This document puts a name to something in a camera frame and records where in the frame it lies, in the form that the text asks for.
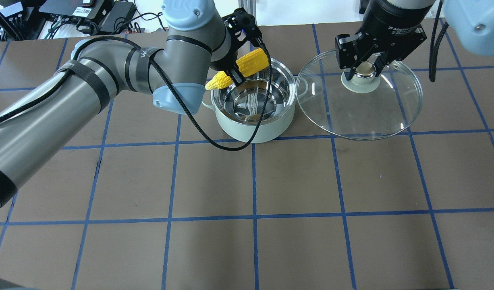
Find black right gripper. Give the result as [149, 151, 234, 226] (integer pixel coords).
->
[335, 0, 427, 81]

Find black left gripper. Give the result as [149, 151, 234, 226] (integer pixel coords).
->
[210, 36, 247, 85]

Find yellow corn cob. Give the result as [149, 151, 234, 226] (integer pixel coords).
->
[205, 48, 269, 91]

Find glass pot lid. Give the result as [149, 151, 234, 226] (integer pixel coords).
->
[296, 50, 423, 140]

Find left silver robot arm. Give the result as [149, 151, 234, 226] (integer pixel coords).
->
[0, 0, 254, 208]

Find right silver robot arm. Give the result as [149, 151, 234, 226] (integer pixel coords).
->
[335, 0, 494, 84]

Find pale green cooking pot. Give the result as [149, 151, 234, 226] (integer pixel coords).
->
[201, 58, 297, 143]

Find black power brick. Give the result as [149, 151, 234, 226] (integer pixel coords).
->
[97, 1, 136, 35]

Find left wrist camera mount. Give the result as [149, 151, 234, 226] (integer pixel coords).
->
[222, 7, 262, 51]

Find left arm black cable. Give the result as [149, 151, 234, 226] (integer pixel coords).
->
[0, 35, 272, 152]

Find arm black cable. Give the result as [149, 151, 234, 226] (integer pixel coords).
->
[0, 35, 272, 152]
[428, 0, 451, 83]

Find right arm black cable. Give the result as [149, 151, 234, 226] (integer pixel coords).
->
[428, 0, 451, 83]

